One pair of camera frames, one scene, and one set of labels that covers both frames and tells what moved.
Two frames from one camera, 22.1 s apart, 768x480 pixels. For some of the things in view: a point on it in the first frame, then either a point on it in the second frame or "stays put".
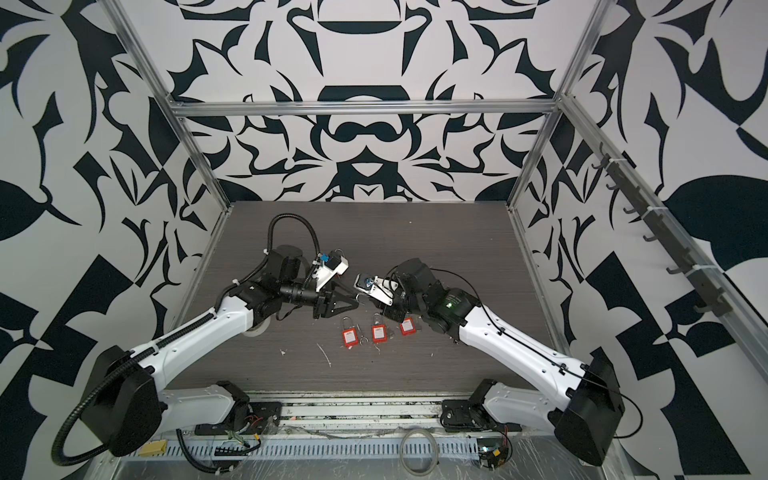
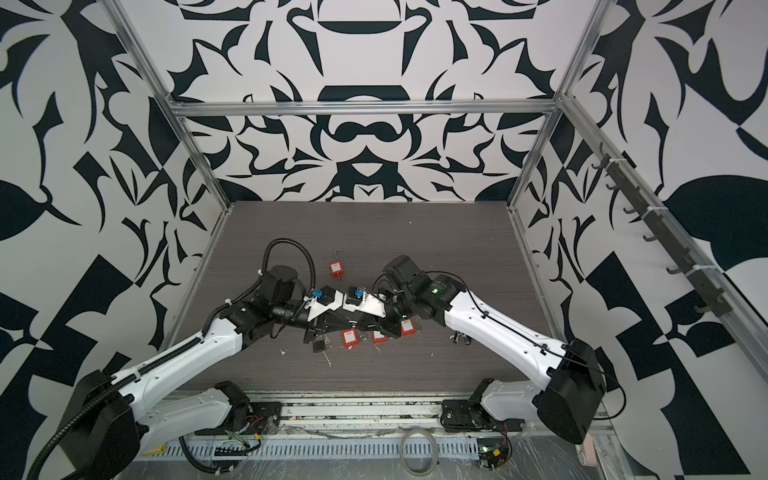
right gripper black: [393, 313] to [374, 321]
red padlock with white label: [407, 327] stays put
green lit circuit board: [492, 452] stays put
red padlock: [350, 336] stays put
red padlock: [379, 329] stays put
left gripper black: [328, 298] to [332, 324]
